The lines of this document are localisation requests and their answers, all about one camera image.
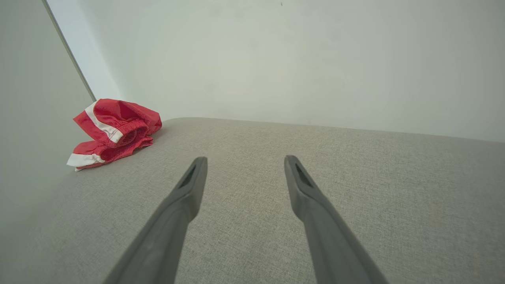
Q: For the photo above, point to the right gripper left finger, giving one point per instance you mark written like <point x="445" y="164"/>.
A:
<point x="169" y="232"/>

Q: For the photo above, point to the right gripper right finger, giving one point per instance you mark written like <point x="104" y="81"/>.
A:
<point x="327" y="236"/>

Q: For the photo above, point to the red shorts with white stripe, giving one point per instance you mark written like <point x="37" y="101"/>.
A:
<point x="130" y="118"/>

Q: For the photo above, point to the grey fabric sofa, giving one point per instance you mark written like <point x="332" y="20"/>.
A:
<point x="256" y="221"/>

